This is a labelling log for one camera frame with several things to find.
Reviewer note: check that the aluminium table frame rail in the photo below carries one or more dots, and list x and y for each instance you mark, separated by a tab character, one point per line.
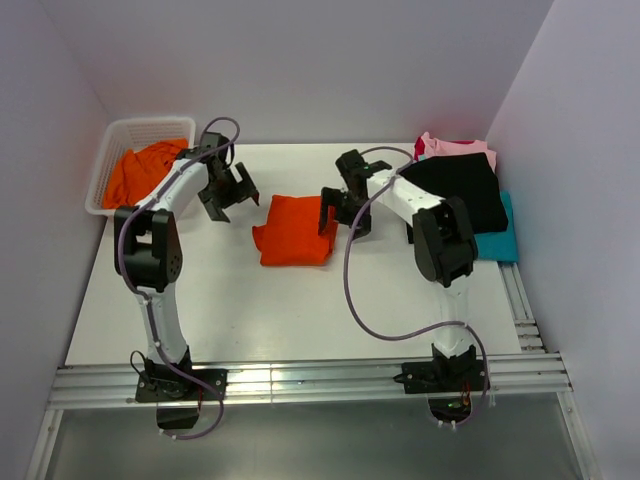
532	371

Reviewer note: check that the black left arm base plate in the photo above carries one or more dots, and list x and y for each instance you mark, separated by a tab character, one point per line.
176	388

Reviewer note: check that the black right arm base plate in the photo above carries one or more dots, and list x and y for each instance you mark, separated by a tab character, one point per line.
432	378

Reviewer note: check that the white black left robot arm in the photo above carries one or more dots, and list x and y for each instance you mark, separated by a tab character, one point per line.
149	257

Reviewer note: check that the orange t-shirt in basket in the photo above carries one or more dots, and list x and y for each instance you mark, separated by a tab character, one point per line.
137	174

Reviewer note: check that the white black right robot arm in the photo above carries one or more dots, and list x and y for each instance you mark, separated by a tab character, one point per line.
444	252

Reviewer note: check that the black folded t-shirt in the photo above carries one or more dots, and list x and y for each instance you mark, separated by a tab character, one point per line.
468	177

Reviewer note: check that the teal folded t-shirt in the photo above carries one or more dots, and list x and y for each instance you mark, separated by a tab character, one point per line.
500	246

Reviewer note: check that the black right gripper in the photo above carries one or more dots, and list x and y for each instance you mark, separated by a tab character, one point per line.
329	197

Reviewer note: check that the white plastic laundry basket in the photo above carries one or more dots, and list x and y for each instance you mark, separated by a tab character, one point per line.
134	134

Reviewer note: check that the orange t-shirt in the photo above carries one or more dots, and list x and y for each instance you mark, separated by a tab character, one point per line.
290	237
137	174

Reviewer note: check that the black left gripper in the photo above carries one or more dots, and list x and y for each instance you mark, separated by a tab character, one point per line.
242	190

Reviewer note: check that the pink folded t-shirt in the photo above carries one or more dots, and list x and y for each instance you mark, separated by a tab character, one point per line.
427	146

